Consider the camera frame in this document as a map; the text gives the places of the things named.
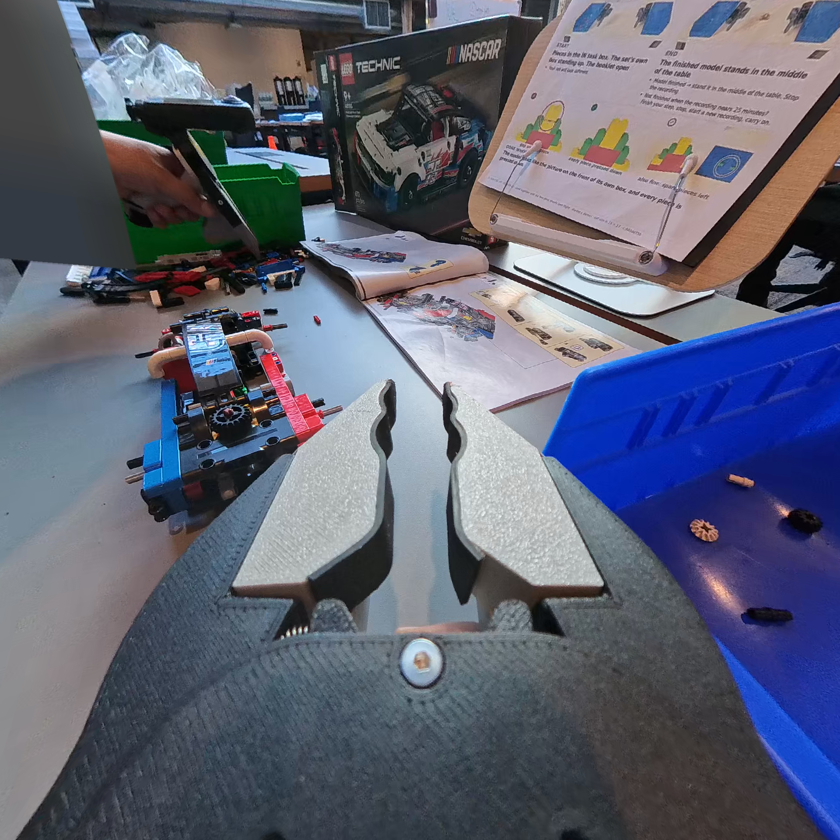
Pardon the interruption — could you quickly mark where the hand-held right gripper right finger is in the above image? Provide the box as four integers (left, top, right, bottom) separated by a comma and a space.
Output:
443, 382, 605, 605

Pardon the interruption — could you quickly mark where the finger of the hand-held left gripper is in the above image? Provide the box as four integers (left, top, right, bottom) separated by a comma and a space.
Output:
202, 189, 262, 260

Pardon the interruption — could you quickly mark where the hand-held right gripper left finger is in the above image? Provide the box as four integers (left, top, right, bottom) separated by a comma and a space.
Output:
233, 379, 398, 613

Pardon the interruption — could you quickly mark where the pile of bricks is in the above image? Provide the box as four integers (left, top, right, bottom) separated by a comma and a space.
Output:
62, 248, 309, 309

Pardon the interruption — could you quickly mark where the toy brick car chassis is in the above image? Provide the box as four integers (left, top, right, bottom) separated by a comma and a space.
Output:
126, 307, 343, 522

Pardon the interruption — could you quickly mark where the blue plastic bin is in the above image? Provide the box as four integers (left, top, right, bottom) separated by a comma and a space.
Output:
543, 303, 840, 840

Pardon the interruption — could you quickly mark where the green plastic bin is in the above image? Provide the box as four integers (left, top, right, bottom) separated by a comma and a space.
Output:
97, 120, 227, 165
123, 163, 306, 263

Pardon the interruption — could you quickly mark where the clear plastic bag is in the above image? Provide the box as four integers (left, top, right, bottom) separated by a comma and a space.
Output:
82, 33, 217, 122

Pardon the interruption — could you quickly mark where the toy building instruction booklet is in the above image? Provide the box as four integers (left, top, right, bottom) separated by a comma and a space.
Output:
301, 231, 641, 413

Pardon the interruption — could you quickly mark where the toy set cardboard box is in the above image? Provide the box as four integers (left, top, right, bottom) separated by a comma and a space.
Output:
314, 14, 544, 249

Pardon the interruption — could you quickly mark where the black rolling chair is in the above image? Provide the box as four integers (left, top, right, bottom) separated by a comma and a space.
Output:
735, 190, 840, 315

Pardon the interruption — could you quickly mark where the wooden document stand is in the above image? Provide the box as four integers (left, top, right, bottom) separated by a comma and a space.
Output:
469, 13, 840, 317

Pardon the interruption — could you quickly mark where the printed instruction sheet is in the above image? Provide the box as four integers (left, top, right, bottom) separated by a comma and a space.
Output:
479, 0, 840, 263

